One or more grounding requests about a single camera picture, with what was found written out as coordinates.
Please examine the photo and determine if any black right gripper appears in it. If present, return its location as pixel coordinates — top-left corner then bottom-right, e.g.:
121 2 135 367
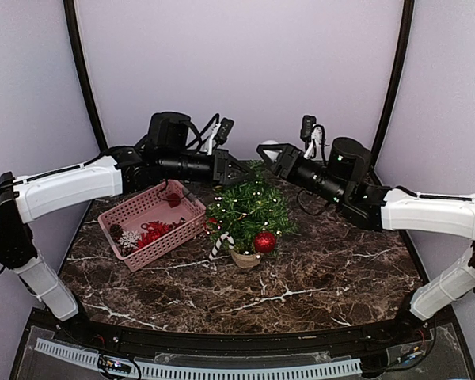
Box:
258 142 348 207

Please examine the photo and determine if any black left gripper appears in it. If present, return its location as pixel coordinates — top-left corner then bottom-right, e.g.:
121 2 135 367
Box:
161 148 255 188

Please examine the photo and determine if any white ball ornament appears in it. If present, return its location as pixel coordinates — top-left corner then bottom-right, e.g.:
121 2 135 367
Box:
261 140 282 162

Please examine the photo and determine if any small green christmas tree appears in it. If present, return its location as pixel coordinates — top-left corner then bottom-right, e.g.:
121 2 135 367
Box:
206 161 297 254

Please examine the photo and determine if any fairy light string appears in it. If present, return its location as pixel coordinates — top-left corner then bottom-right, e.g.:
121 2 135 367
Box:
207 176 294 253

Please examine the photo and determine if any red white candy cane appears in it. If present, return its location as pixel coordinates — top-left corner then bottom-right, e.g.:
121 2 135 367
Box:
208 232 235 261

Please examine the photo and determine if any pink plastic basket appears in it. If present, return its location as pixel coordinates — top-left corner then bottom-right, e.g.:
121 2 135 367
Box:
98 180 206 272

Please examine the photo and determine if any red ball ornament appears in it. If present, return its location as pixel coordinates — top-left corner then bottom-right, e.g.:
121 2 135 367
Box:
253 231 277 253

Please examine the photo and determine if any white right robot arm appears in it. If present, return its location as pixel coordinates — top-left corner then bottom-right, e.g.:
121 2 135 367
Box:
257 137 475 344

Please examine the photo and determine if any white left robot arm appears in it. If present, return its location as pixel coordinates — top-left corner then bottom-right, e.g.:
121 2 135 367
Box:
0 112 252 345

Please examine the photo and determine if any beige tree pot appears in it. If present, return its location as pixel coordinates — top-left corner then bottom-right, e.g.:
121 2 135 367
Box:
230 248 262 269

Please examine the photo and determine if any red gift box ornament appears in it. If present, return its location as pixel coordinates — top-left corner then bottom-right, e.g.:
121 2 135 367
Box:
166 193 181 208

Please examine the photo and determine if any white snowflake ornament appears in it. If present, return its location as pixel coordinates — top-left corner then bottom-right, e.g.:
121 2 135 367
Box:
118 230 141 250

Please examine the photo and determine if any brown pine cone ornament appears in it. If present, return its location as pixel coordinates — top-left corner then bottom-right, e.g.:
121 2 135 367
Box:
108 223 124 241

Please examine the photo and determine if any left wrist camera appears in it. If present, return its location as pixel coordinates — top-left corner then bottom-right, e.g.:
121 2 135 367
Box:
201 113 234 156

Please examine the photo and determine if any white slotted cable duct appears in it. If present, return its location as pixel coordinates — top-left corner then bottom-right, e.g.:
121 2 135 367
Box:
33 339 363 380

